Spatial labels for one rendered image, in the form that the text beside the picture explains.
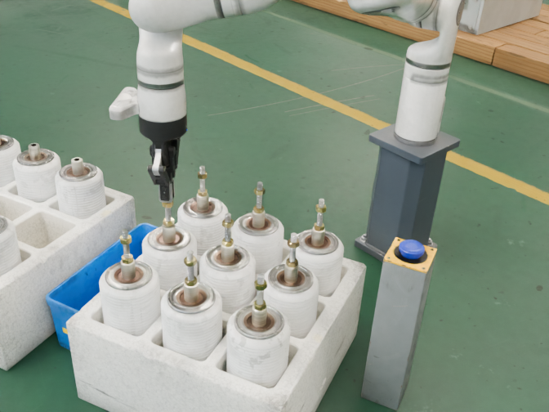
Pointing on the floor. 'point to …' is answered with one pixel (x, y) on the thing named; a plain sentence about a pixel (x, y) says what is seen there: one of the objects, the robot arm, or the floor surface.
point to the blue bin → (89, 282)
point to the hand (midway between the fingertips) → (167, 190)
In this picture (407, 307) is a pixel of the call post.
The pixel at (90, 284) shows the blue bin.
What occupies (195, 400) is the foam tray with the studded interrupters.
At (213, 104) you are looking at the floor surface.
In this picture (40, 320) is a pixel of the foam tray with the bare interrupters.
